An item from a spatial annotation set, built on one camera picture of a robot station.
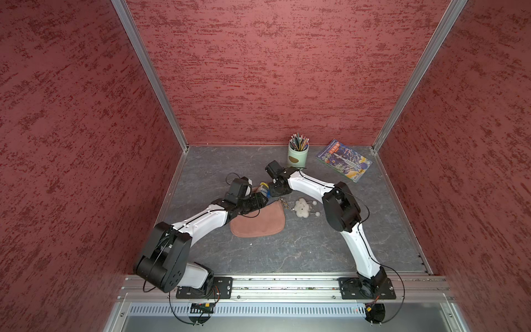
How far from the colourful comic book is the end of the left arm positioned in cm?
Answer: 51

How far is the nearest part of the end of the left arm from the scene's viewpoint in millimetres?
696

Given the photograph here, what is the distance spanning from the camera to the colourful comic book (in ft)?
3.66
